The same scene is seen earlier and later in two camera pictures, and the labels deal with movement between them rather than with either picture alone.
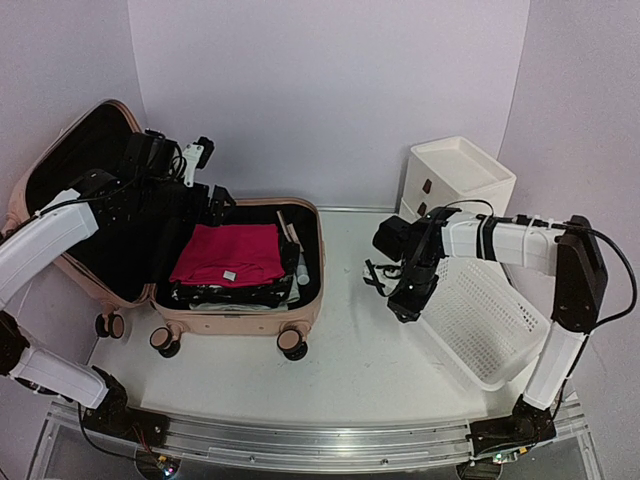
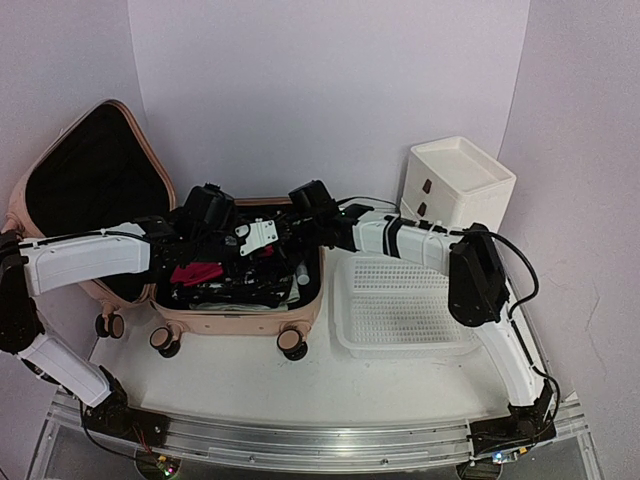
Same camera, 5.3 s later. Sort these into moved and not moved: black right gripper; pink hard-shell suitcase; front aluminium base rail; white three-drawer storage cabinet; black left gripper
Moved: black left gripper; black right gripper
Not moved: front aluminium base rail; pink hard-shell suitcase; white three-drawer storage cabinet
